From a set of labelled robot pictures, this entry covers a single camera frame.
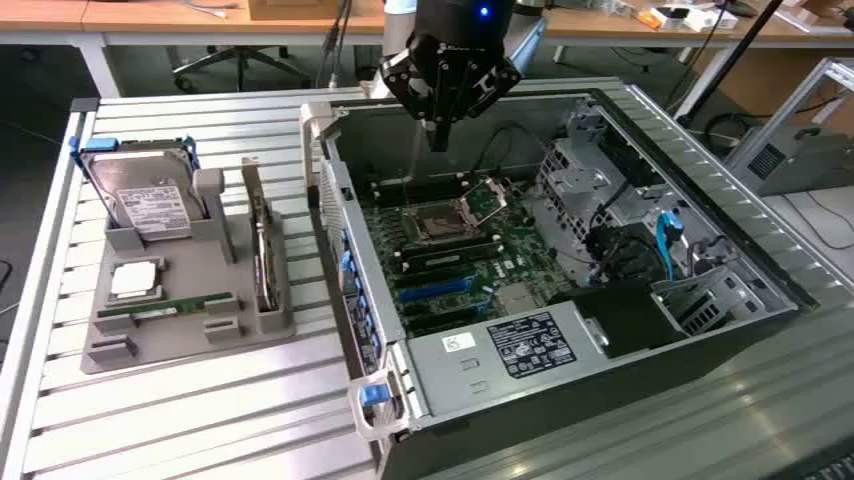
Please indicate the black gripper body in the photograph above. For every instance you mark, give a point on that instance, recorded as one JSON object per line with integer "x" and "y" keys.
{"x": 460, "y": 30}

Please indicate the graphics card with metal bracket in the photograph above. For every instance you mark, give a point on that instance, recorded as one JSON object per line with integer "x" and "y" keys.
{"x": 262, "y": 260}

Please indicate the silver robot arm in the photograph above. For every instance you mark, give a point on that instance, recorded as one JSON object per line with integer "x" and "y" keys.
{"x": 396, "y": 30}

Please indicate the wooden desk with white legs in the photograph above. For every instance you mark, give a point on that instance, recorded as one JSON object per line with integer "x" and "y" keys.
{"x": 133, "y": 20}
{"x": 600, "y": 27}

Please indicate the brown cardboard box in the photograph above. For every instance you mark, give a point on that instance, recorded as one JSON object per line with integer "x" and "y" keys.
{"x": 293, "y": 9}

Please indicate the metal socket cover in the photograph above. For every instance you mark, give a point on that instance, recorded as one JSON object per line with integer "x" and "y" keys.
{"x": 483, "y": 200}

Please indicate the black office chair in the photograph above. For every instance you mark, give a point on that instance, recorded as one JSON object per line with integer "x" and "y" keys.
{"x": 240, "y": 60}

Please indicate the orange white packet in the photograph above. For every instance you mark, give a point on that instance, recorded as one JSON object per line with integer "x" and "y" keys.
{"x": 648, "y": 20}

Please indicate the CPU socket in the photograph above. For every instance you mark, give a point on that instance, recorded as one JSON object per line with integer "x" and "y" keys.
{"x": 436, "y": 225}

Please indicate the black small device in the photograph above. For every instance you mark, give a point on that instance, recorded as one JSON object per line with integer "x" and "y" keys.
{"x": 672, "y": 12}

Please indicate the green motherboard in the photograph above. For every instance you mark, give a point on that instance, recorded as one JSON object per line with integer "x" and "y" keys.
{"x": 513, "y": 240}

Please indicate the dark RAM stick with label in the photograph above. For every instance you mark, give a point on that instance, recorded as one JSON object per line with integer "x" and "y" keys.
{"x": 440, "y": 260}

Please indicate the white cardboard box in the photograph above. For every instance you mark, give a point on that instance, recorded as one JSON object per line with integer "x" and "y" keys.
{"x": 709, "y": 21}

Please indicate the black tripod pole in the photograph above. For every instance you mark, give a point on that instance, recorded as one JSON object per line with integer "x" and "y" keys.
{"x": 728, "y": 60}

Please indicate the black expansion slot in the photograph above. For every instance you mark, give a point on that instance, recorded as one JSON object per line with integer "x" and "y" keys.
{"x": 427, "y": 280}

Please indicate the silver chipset heatsink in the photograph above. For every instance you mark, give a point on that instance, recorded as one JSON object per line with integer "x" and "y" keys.
{"x": 515, "y": 300}

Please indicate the hard disk with blue caddy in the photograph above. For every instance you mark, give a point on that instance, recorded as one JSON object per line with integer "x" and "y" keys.
{"x": 142, "y": 200}

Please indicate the grey equipment box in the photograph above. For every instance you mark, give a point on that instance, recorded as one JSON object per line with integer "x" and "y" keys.
{"x": 807, "y": 170}

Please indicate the black plastic shroud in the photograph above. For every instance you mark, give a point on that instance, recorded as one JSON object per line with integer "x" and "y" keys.
{"x": 620, "y": 320}

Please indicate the grey parts rack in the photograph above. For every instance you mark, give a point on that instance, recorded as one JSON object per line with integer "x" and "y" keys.
{"x": 180, "y": 300}

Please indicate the perforated metal disk bay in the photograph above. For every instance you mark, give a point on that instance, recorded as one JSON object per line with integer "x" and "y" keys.
{"x": 709, "y": 307}

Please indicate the silver CPU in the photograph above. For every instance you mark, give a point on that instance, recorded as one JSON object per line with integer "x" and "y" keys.
{"x": 133, "y": 279}

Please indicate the green RAM stick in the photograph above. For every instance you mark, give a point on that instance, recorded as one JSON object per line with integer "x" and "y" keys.
{"x": 166, "y": 306}

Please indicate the grey power supply unit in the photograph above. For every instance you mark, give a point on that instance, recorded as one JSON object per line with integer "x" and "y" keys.
{"x": 467, "y": 370}

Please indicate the blue case latch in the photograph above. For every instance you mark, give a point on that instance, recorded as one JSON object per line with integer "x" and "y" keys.
{"x": 372, "y": 394}

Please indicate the black open PC case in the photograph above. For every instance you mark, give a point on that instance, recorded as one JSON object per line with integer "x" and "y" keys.
{"x": 600, "y": 420}

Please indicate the black keyboard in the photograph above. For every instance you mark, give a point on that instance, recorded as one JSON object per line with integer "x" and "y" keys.
{"x": 834, "y": 472}

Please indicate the aluminium profile frame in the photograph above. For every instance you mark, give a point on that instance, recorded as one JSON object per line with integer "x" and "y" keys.
{"x": 796, "y": 97}

